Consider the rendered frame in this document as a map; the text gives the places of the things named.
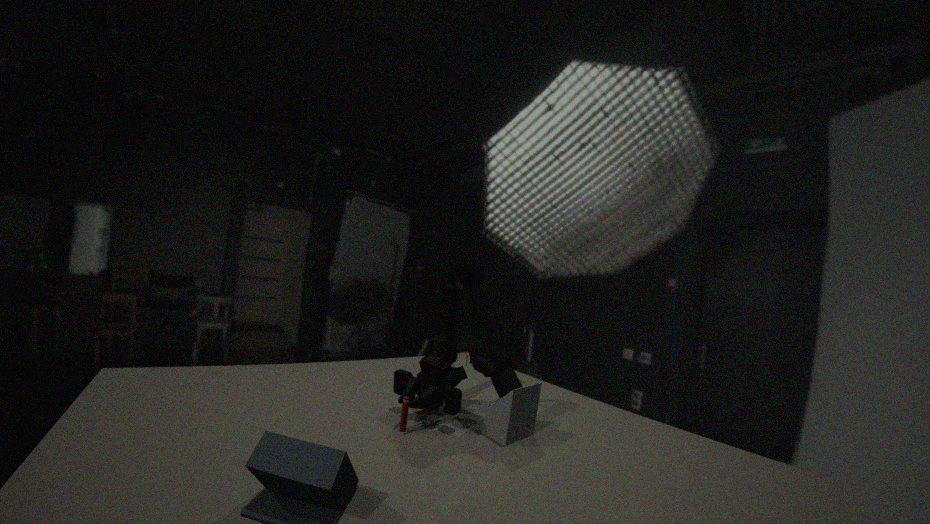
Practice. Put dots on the dark red peg with grey band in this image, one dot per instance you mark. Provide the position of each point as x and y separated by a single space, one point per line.
404 414

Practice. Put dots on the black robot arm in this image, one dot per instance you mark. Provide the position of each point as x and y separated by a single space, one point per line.
485 355

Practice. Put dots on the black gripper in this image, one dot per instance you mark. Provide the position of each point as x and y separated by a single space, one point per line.
431 394

